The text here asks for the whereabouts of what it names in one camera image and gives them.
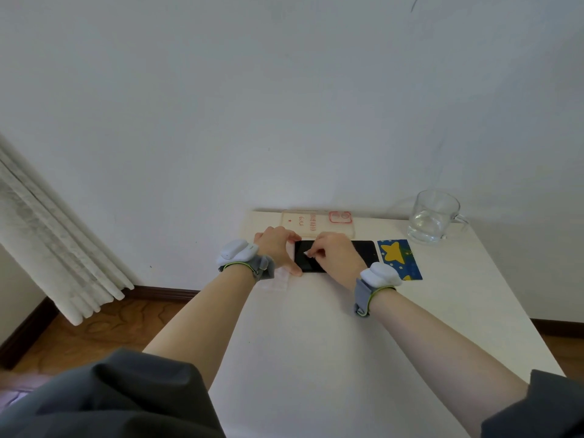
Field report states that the person's right forearm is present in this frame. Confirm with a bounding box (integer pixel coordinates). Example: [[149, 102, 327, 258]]
[[368, 287, 530, 438]]

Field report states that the person's right hand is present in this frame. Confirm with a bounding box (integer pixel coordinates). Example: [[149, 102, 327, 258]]
[[304, 231, 368, 291]]

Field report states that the dark grey shirt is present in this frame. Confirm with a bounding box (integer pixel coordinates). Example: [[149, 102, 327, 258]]
[[0, 349, 584, 438]]

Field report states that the white tracker grey wrist strap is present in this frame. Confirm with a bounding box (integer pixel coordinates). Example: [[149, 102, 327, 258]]
[[353, 262, 403, 318], [216, 239, 276, 282]]

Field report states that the white curtain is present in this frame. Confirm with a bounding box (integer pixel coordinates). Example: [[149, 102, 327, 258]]
[[0, 134, 135, 327]]

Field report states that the clear phone case red print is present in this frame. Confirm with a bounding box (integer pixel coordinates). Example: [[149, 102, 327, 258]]
[[280, 210, 356, 240]]

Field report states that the person's left hand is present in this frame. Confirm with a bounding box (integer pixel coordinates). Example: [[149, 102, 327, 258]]
[[253, 226, 303, 277]]

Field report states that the glass mug with water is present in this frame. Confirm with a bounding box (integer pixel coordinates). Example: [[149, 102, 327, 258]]
[[406, 190, 471, 245]]

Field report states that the black smartphone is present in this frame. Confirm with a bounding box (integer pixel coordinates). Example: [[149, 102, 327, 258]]
[[294, 240, 380, 273]]

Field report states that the person's left forearm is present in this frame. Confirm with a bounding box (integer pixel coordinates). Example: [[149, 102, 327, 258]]
[[142, 264, 256, 391]]

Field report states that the blue card yellow star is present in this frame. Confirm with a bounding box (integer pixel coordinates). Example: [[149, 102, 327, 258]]
[[377, 239, 423, 282]]

